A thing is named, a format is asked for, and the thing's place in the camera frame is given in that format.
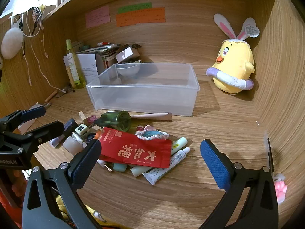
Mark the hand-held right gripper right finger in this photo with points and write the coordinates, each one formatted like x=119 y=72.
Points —
x=214 y=164

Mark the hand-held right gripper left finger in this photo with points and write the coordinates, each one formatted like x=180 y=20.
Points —
x=85 y=164

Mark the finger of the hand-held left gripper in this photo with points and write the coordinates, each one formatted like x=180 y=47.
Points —
x=33 y=113
x=50 y=128

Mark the teal small container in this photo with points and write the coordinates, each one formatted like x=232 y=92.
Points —
x=119 y=167

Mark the red foil packet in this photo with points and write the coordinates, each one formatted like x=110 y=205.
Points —
x=133 y=150

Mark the long light green tube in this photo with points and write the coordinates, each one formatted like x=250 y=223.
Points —
x=138 y=170

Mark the large white printed tube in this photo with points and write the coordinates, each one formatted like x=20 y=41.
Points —
x=154 y=175

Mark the clear plastic storage bin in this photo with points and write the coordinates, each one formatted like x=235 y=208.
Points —
x=143 y=95

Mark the black tube with script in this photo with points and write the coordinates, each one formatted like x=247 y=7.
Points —
x=70 y=126

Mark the white dice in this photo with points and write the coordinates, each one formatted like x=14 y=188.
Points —
x=82 y=130

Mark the small white tube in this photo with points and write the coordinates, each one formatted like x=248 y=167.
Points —
x=180 y=156

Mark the eyeglasses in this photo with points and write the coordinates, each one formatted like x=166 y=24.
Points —
x=65 y=91

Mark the person's orange clothing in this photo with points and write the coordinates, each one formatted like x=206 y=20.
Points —
x=9 y=195

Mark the light green lip balm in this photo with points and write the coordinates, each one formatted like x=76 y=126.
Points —
x=179 y=144

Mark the pink bead trinket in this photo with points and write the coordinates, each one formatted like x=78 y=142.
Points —
x=91 y=119

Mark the green glass jar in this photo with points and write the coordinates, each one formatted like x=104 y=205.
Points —
x=116 y=121

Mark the black thin stick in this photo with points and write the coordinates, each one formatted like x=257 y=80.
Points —
x=269 y=152

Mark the yellow-green spray bottle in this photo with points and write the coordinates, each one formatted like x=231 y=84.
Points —
x=76 y=74

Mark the white lace scrunchie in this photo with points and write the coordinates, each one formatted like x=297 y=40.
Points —
x=143 y=135

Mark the pink rubber toy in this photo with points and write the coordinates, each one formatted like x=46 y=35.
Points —
x=279 y=189

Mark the white folded paper card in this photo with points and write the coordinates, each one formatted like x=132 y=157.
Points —
x=88 y=69

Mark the white fluffy pompom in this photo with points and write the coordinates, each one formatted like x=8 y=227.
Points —
x=12 y=44

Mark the kraft paper roll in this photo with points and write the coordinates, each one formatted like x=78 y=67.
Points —
x=154 y=116

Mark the stack of books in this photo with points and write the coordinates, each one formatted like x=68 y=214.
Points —
x=104 y=52

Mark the bowl of glass marbles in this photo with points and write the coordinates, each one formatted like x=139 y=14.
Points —
x=127 y=70

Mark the red and white glue stick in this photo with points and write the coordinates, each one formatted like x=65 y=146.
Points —
x=104 y=44

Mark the small white cardboard box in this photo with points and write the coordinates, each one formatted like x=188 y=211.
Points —
x=126 y=53

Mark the yellow chick plush toy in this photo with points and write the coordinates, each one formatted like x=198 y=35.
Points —
x=236 y=59

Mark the pink paper note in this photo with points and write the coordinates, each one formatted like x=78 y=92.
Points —
x=97 y=16

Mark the dark brown clip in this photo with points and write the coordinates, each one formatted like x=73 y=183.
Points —
x=133 y=45

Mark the orange paper note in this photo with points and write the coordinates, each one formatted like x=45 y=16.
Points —
x=140 y=18

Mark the green paper note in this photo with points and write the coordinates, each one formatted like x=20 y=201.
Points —
x=134 y=7

